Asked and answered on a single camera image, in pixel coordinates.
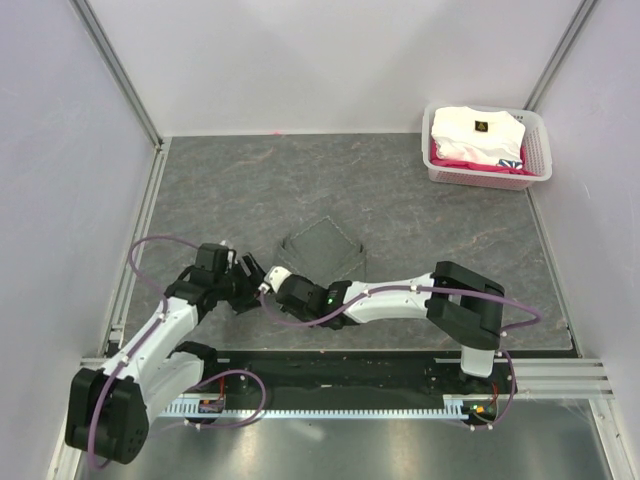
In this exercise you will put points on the white plastic basket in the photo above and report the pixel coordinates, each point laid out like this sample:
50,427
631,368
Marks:
535,145

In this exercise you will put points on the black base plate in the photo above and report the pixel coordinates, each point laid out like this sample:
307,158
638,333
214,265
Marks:
342,378

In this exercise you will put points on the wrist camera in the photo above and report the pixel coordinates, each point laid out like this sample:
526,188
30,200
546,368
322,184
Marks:
274,279
231,253

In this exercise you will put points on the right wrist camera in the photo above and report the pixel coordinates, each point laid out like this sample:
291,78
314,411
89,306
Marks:
274,279

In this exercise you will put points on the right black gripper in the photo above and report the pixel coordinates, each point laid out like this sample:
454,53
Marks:
283,309

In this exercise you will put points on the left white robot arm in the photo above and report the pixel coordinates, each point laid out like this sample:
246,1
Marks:
112,408

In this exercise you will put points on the pink folded cloth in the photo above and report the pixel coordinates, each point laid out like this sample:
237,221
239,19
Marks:
502,167

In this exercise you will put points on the white folded shirt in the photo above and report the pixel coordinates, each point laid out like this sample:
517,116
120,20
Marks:
481,137

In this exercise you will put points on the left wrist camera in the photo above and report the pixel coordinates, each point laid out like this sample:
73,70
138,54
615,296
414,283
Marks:
231,253

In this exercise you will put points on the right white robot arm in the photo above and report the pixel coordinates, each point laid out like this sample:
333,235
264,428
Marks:
463,304

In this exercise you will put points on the light blue cable duct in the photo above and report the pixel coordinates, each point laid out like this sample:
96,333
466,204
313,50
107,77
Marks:
208,407

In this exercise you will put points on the grey cloth napkin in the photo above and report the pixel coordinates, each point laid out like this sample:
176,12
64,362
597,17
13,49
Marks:
324,250

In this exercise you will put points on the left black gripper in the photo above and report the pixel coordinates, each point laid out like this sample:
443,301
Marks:
246,300

